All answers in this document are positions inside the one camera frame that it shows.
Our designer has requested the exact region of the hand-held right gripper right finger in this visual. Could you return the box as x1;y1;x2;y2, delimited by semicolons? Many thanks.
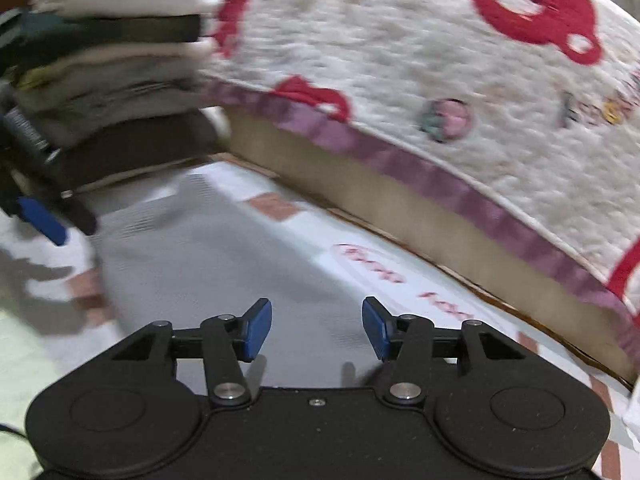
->
362;296;527;406

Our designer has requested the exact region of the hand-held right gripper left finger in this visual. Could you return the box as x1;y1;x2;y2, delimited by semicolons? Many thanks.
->
110;297;273;408

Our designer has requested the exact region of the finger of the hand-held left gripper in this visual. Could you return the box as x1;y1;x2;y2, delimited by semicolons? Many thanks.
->
30;152;99;237
0;195;69;247

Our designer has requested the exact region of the light grey waffle shirt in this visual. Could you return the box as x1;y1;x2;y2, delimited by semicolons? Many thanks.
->
75;167;386;391

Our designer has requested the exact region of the stack of folded clothes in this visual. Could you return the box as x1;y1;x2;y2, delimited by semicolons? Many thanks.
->
0;0;231;191

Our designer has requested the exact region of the white quilt with red print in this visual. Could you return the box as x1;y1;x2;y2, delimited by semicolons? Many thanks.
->
195;0;640;346

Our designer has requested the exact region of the beige bed frame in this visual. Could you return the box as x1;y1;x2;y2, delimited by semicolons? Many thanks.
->
220;110;640;381

